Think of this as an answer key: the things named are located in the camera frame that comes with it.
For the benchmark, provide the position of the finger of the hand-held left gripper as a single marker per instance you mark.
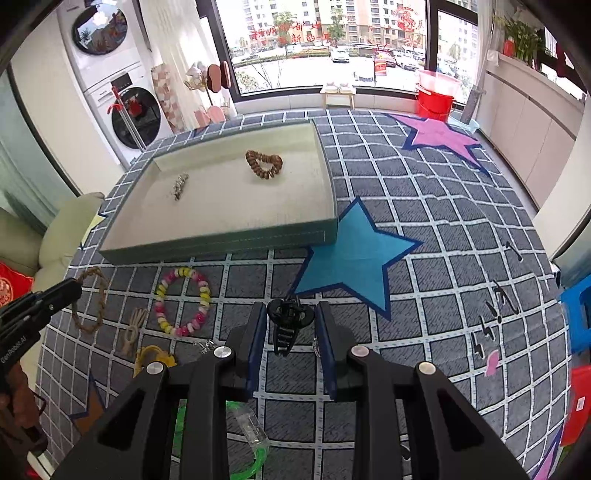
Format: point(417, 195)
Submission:
point(51, 297)

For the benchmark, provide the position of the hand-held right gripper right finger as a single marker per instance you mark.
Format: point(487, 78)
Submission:
point(325, 350)

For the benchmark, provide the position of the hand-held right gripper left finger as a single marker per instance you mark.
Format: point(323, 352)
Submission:
point(256, 350)

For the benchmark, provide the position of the black hair claw clip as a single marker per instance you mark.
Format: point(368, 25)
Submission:
point(284, 325)

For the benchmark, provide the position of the green translucent bangle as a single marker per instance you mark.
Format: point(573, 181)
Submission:
point(258, 454)

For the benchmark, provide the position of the grey-green jewelry tray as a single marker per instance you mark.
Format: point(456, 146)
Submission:
point(231, 207)

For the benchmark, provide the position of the person's left forearm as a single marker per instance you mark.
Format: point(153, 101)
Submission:
point(21, 401)

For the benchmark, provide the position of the red cushion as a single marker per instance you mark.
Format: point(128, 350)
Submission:
point(11, 284)

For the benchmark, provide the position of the beige sofa cushion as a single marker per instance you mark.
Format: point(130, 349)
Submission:
point(60, 235)

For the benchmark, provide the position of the mop pole with red ribbon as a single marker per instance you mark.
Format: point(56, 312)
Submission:
point(123, 115)

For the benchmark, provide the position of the white washing machine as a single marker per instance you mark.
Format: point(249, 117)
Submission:
point(143, 117)

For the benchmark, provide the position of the pink checkered board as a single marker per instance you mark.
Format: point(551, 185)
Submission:
point(168, 97)

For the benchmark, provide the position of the white dryer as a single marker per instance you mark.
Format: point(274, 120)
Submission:
point(115, 60)

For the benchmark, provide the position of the small wooden stool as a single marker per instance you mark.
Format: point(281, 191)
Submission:
point(339, 98)

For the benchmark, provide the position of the blue plastic stool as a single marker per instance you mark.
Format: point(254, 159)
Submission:
point(577, 318)

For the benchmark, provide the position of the red plastic object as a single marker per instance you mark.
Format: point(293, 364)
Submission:
point(581, 406)

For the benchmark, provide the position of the white shoes pair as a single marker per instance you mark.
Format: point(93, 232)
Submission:
point(339, 86)

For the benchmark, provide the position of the light blue basin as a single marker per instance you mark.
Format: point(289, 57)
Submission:
point(464, 123)

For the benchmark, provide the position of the red bucket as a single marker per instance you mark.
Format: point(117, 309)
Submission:
point(431, 106)

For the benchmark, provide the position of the gold slipper rack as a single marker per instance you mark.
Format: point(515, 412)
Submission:
point(214, 78)

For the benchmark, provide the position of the grey leaning board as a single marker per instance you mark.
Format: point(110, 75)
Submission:
point(472, 106)

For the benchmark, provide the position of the pink basin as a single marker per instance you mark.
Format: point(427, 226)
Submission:
point(438, 81)

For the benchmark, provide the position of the white cabinet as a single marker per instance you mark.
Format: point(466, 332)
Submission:
point(531, 120)

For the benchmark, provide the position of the potted green plant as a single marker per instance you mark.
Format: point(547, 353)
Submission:
point(524, 37)

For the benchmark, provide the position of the red hanging ornament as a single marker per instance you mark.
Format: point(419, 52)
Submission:
point(562, 60)

